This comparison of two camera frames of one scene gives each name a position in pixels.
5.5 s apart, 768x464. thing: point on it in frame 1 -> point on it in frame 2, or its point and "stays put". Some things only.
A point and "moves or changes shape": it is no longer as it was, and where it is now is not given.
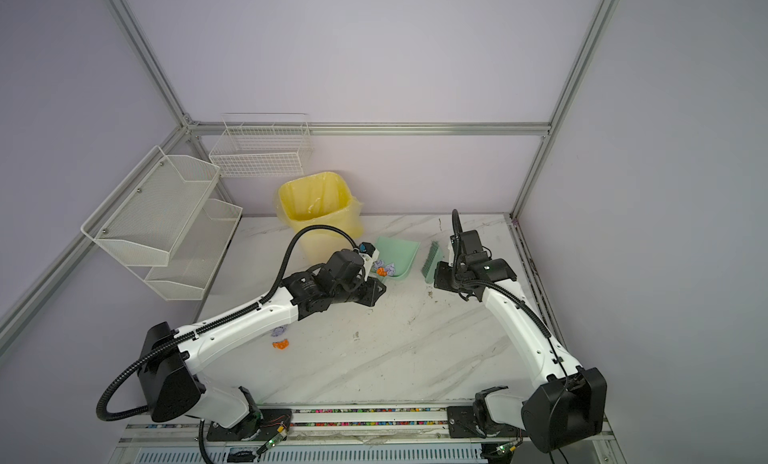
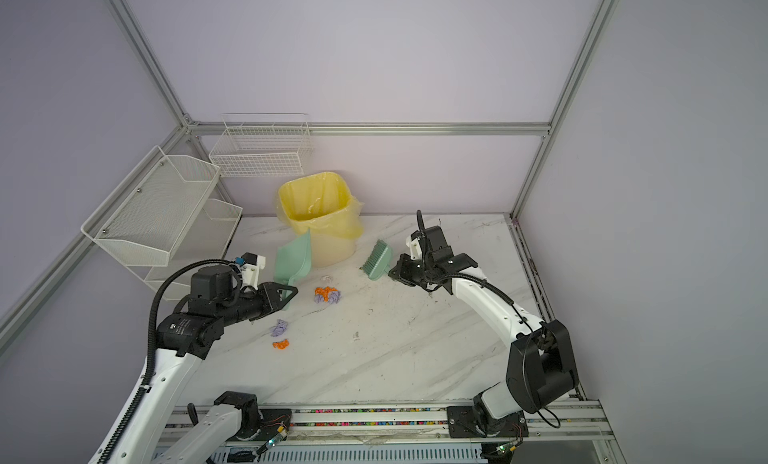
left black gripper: [371, 296] -> [268, 292]
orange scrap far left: [282, 344] stays put
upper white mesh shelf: [143, 221] stays put
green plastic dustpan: [400, 254] -> [293, 261]
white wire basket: [261, 144] stays put
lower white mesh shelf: [195, 255] stays put
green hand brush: [434, 256] moves or changes shape
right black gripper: [439, 276] -> [401, 274]
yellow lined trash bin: [321, 199] stays put
